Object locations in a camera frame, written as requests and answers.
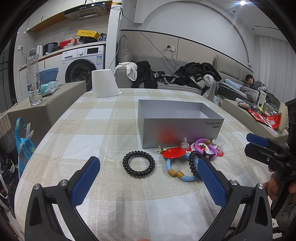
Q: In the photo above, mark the red China flag badge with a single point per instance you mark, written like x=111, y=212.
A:
x=173, y=153

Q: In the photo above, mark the blue shopping bag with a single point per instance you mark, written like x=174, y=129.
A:
x=25, y=146

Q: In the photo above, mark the beige bench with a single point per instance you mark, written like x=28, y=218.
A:
x=259, y=129
x=43, y=116

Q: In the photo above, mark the person's right hand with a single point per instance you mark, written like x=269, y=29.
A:
x=271, y=186

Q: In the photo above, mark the wet wipes pack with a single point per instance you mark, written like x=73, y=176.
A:
x=49, y=88

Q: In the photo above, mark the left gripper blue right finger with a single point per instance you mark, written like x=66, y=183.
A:
x=214, y=186

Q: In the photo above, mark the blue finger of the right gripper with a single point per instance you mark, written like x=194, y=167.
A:
x=262, y=154
x=257, y=140

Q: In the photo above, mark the grey sofa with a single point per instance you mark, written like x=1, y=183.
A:
x=165, y=81

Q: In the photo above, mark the white kettle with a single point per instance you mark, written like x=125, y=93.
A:
x=39, y=50

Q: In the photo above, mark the person lying on sofa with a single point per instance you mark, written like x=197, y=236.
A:
x=255, y=88

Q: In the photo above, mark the beige bench left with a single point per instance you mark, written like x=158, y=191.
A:
x=43, y=116

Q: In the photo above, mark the red snack bag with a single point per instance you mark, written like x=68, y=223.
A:
x=272, y=121

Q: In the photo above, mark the black jacket pile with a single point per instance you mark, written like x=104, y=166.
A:
x=197, y=75

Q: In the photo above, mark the white paper towel roll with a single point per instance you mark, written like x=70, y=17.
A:
x=104, y=84

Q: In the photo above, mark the grey sofa cushion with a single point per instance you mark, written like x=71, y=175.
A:
x=125, y=50

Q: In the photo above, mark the yellow cardboard box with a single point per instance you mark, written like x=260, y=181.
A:
x=88, y=33

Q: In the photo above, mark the clear plastic water bottle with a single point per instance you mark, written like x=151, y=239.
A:
x=33, y=79

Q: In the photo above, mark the white garment on sofa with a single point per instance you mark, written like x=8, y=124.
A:
x=131, y=69

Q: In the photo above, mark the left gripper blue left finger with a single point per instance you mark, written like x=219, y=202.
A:
x=82, y=180

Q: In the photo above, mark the black clothes on sofa arm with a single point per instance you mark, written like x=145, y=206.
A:
x=145, y=76

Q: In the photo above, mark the white front-load washing machine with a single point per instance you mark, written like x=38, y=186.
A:
x=79, y=63

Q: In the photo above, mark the grey cardboard phone box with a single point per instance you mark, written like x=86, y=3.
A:
x=165, y=122

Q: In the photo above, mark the small green flower hair clip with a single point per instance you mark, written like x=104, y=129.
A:
x=160, y=149

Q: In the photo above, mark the beige bench right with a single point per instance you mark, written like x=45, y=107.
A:
x=259, y=129

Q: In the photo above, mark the blue plastic basin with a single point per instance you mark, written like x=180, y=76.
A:
x=48, y=75

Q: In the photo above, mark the range hood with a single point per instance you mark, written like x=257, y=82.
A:
x=86, y=11

